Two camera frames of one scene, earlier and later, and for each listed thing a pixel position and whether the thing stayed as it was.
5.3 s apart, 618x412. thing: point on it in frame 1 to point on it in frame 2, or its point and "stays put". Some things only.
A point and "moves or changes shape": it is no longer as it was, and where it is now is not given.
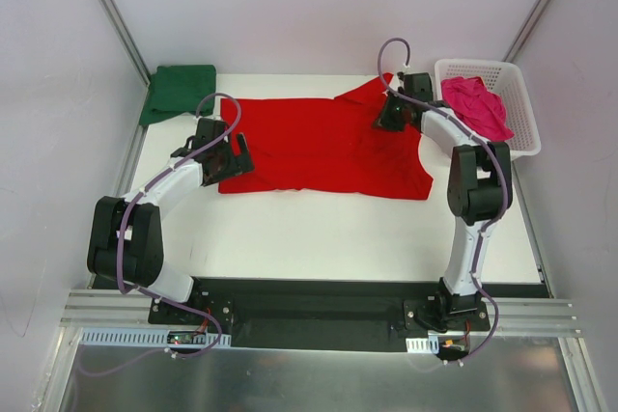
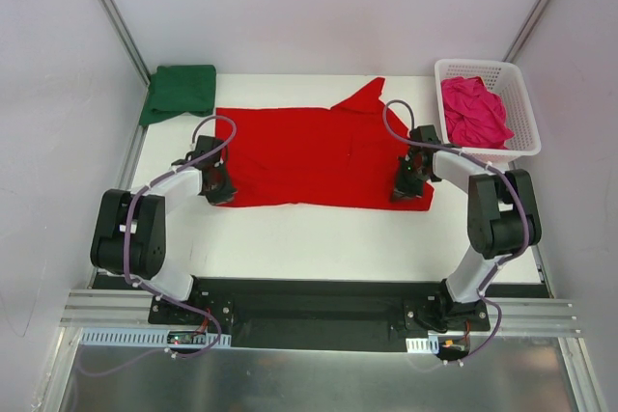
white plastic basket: [504, 78] stays put
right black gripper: [391, 113] to [406, 187]
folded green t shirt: [176, 90] stays put
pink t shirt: [481, 110] stays put
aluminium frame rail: [91, 308] stays put
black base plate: [336, 313] stays put
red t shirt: [325, 146] moves or changes shape
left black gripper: [224, 161] to [218, 188]
